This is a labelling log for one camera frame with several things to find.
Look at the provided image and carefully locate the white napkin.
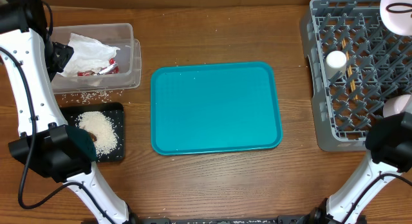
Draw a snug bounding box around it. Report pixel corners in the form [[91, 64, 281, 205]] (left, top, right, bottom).
[[60, 33, 120, 77]]

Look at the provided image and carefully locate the red snack wrapper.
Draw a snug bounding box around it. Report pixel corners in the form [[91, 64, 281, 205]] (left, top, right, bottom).
[[77, 59, 119, 77]]

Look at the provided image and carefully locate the white rice pile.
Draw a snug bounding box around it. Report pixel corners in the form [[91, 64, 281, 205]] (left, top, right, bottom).
[[75, 111, 118, 156]]

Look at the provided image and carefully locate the brown food scrap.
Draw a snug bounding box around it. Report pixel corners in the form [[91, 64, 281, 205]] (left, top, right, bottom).
[[88, 132, 97, 142]]

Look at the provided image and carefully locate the small white cup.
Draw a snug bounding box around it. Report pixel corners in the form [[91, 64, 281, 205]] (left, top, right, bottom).
[[324, 50, 347, 79]]

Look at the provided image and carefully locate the white pink bowl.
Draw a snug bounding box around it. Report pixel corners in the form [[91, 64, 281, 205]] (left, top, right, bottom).
[[383, 95, 411, 118]]

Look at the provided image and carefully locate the white round plate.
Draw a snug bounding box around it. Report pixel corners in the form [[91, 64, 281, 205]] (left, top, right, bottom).
[[380, 0, 411, 36]]

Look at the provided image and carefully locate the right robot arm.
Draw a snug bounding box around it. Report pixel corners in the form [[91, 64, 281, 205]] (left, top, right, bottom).
[[305, 112, 411, 223]]

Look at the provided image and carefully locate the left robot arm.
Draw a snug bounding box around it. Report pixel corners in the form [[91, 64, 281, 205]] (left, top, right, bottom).
[[1, 0, 138, 223]]

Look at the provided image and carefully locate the grey dishwasher rack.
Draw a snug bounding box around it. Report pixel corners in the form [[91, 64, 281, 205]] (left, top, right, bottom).
[[300, 0, 411, 151]]

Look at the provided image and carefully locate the spilled rice on table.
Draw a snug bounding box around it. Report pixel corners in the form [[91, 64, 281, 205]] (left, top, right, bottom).
[[57, 90, 124, 105]]

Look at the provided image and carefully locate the clear plastic bin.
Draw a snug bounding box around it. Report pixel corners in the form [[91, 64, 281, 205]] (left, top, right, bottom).
[[51, 23, 142, 94]]

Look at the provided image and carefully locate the black plastic tray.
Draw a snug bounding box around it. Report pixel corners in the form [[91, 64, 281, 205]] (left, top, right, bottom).
[[61, 102, 125, 162]]

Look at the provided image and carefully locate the teal serving tray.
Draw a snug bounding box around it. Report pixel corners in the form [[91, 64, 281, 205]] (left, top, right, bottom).
[[151, 61, 283, 156]]

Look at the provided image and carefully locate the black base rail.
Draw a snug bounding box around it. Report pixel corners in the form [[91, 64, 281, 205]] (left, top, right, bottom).
[[138, 215, 309, 224]]

